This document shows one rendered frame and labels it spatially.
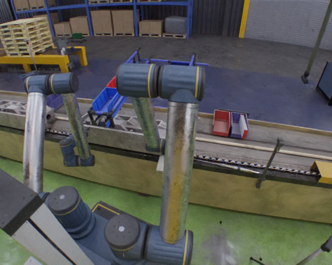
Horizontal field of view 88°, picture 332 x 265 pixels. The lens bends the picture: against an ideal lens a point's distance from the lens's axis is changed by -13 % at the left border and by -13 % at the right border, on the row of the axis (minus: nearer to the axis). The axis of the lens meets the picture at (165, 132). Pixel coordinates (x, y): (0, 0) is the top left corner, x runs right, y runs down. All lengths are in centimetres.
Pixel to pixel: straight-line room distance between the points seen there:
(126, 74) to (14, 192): 57
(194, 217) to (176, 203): 153
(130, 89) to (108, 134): 122
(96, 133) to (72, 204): 98
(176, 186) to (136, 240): 38
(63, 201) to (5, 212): 73
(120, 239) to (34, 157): 78
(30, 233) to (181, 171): 59
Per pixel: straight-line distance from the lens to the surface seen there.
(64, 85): 150
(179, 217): 100
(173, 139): 83
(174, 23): 1053
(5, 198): 66
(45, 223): 70
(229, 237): 245
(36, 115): 153
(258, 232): 258
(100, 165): 243
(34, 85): 160
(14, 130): 304
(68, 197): 133
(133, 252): 115
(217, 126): 246
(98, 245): 152
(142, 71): 83
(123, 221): 115
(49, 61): 677
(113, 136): 201
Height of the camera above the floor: 217
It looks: 38 degrees down
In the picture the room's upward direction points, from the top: straight up
